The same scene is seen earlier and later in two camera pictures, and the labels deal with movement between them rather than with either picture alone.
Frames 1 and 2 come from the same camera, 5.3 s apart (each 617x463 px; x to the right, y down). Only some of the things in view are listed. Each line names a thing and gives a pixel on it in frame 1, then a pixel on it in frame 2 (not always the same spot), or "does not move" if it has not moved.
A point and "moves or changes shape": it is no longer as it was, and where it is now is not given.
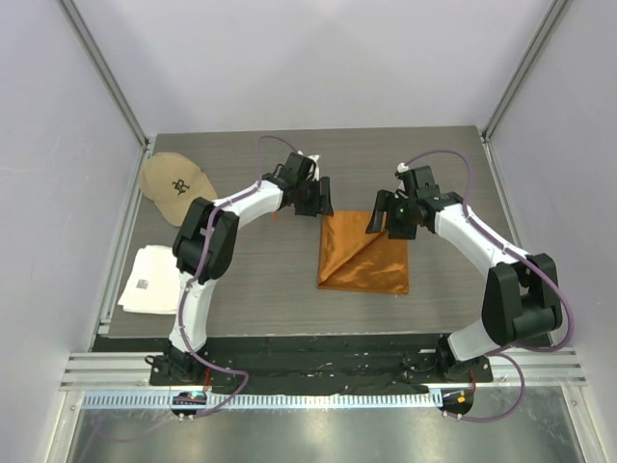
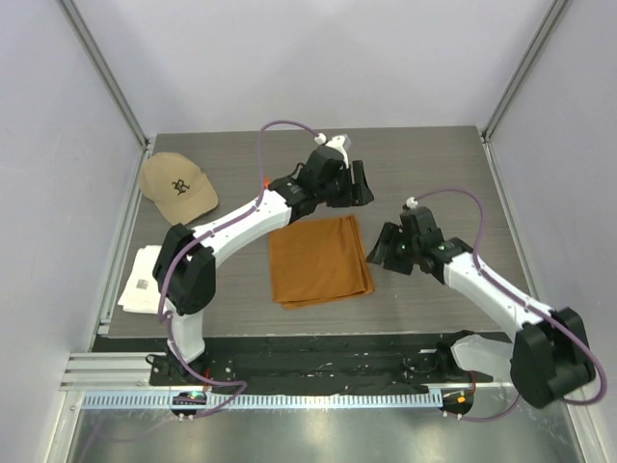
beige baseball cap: (173, 182) does not move
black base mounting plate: (278, 360) does not move
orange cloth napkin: (354, 260) moves or changes shape
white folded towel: (154, 287) does not move
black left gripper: (320, 202) → (356, 193)
